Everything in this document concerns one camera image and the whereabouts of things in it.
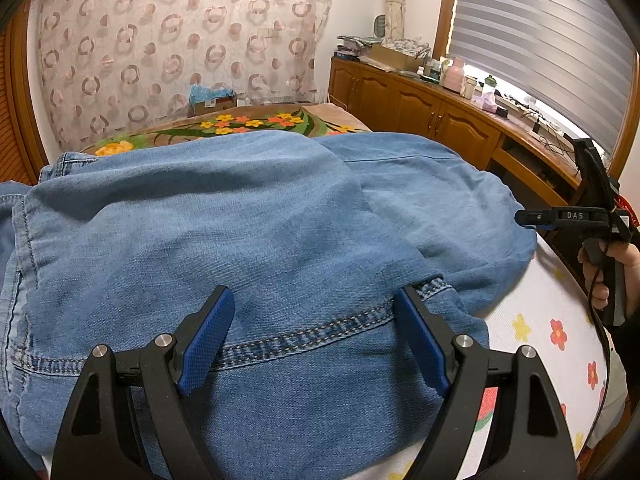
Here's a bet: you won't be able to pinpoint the floral print cloth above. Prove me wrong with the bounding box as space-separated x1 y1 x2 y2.
387 37 431 58

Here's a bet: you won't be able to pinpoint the wooden window frame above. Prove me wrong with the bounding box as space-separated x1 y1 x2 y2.
432 0 640 176

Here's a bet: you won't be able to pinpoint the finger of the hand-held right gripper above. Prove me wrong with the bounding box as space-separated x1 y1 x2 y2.
515 206 610 228
572 137 621 208

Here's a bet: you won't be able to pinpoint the circle print sheer curtain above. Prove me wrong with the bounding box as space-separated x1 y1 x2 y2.
32 0 333 148

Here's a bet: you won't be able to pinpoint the grey striped roller blind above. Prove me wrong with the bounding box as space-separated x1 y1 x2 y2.
447 0 640 153

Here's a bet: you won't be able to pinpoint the stack of books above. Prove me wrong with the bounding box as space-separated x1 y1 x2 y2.
337 35 373 61

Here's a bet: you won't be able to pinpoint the person's right hand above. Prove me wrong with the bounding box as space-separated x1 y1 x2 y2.
577 242 640 311

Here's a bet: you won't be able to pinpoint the pink bottle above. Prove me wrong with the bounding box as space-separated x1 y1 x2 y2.
442 57 466 93

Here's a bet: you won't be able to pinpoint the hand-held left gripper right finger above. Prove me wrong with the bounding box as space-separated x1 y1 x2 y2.
392 286 581 480

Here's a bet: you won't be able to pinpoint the wooden louvered wardrobe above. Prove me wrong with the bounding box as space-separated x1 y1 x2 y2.
0 5 48 186

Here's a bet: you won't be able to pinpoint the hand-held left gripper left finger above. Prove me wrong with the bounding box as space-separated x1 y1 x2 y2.
50 285 236 480

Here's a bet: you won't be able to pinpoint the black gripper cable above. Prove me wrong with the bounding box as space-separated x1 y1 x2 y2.
587 240 617 411

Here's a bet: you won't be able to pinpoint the blue denim pants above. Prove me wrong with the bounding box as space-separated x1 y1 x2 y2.
0 130 538 480

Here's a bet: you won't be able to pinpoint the flat cardboard tray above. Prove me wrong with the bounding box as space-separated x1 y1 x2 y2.
367 42 426 73

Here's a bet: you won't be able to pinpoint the long wooden cabinet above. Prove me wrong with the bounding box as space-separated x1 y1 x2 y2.
329 55 621 201

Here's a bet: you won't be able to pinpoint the floral blanket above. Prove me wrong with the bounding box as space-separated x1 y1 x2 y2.
80 101 373 157

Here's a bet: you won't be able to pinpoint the small cardboard box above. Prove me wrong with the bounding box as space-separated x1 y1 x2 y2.
192 95 238 116

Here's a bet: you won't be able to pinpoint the blue plastic bag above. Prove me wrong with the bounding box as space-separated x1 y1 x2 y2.
189 82 236 103

